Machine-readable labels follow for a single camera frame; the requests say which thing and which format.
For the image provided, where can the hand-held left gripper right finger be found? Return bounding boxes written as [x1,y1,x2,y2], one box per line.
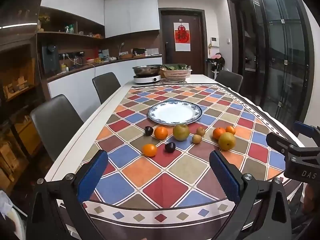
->
[209,150,293,240]

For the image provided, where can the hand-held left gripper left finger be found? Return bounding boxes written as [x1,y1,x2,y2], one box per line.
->
[26,149,109,240]

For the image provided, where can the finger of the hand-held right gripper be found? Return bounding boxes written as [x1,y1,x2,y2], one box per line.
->
[266,132,304,164]
[293,121,320,140]

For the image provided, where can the yellow pear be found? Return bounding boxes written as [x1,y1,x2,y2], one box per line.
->
[218,132,236,151]

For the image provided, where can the large green apple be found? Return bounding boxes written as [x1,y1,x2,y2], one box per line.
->
[173,124,190,141]

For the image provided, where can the large orange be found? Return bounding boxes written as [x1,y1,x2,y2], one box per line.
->
[154,126,168,140]

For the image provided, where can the blue rimmed white plate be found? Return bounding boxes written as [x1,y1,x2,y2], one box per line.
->
[147,100,202,126]

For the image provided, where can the person's right forearm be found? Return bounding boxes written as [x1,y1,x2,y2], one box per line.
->
[301,184,320,230]

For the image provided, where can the colourful checkered tablecloth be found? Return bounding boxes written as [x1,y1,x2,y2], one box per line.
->
[56,84,308,233]

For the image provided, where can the grey dining chair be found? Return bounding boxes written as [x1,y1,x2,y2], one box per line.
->
[30,94,84,162]
[92,72,122,105]
[215,70,243,93]

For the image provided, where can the glass sliding door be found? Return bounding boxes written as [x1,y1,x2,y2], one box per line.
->
[257,0,314,123]

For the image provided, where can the white lower cabinets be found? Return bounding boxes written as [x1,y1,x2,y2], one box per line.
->
[47,57,163,105]

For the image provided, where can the white cabinets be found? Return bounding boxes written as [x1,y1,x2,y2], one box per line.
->
[40,0,160,38]
[47,57,163,105]

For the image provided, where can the pink hat on stand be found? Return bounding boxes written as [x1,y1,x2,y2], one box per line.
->
[207,52,225,78]

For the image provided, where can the white induction cooker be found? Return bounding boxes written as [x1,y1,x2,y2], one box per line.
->
[133,74,161,84]

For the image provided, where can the pink plastic basket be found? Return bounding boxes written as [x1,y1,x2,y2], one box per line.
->
[160,68,192,82]

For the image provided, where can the steel pan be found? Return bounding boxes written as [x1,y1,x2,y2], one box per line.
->
[132,64,162,77]

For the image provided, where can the green leafy vegetables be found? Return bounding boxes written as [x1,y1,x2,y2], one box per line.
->
[161,64,192,71]

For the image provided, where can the black water dispenser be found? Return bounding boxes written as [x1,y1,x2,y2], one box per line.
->
[41,44,60,74]

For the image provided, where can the dark wooden door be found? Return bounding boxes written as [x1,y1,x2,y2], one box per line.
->
[159,8,208,75]

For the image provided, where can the white upper cabinets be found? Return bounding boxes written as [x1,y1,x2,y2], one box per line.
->
[40,0,160,38]

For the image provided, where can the red and white wall calendar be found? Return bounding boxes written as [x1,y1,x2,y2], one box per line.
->
[174,22,192,52]

